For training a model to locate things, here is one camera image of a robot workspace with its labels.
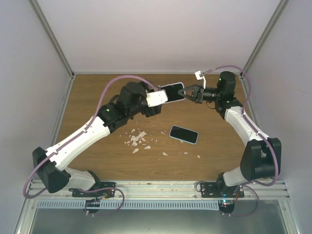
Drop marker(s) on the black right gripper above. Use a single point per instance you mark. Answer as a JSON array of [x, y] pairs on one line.
[[197, 93]]

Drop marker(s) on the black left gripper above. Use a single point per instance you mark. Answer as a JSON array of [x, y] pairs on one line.
[[153, 111]]

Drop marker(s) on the phone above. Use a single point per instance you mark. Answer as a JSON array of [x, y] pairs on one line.
[[172, 92], [183, 134]]

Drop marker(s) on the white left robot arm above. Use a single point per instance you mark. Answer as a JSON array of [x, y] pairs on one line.
[[51, 165]]

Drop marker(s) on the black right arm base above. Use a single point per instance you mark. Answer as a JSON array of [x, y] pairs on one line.
[[218, 189]]

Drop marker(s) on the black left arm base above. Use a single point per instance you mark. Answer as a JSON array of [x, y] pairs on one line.
[[99, 190]]

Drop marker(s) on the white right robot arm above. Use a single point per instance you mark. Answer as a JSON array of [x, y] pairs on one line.
[[262, 154]]

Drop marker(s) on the phone in blue case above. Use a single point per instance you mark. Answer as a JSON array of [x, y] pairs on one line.
[[183, 134]]

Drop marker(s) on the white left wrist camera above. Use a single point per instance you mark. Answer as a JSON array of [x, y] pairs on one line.
[[156, 98]]

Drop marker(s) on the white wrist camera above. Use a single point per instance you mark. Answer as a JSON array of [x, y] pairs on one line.
[[201, 76], [156, 98]]

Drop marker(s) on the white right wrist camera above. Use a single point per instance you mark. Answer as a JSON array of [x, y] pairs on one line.
[[201, 76]]

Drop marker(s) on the aluminium mounting rail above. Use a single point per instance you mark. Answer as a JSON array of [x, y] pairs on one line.
[[185, 190]]

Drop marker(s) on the grey slotted cable duct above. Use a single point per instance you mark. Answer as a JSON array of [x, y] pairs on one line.
[[130, 204]]

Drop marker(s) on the grey left corner post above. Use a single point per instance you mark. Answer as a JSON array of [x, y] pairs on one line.
[[43, 20]]

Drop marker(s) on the grey aluminium corner post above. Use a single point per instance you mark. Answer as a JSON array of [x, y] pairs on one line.
[[266, 32]]

